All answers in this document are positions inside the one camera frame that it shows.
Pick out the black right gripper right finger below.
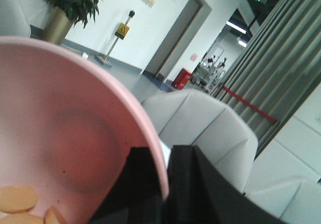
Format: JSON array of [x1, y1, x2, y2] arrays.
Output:
[[165, 145, 281, 223]]

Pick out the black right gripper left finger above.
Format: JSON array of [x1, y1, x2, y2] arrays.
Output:
[[90, 147, 163, 223]]

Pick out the pink bowl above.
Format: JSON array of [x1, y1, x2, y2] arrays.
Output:
[[1, 36, 169, 223]]

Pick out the orange ham slices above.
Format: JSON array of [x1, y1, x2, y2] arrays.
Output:
[[1, 185, 67, 223]]

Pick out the left grey chair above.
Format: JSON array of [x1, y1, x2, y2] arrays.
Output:
[[141, 89, 258, 193]]

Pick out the grey chair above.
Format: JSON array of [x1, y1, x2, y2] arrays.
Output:
[[246, 177, 320, 223], [141, 89, 258, 193]]

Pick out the right grey chair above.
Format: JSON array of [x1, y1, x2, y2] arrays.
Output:
[[246, 177, 320, 223]]

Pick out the white refrigerator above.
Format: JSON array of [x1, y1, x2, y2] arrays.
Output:
[[250, 100, 321, 199]]

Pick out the red barrier belt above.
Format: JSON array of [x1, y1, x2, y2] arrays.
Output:
[[222, 86, 277, 123]]

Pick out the red bin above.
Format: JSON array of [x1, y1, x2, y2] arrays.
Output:
[[172, 68, 192, 90]]

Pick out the grey curtain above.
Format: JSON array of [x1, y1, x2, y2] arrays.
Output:
[[213, 0, 320, 153]]

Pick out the yellow sign stand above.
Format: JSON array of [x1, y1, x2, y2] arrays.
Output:
[[95, 10, 135, 66]]

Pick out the potted green tree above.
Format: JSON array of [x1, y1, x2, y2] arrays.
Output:
[[41, 0, 100, 45]]

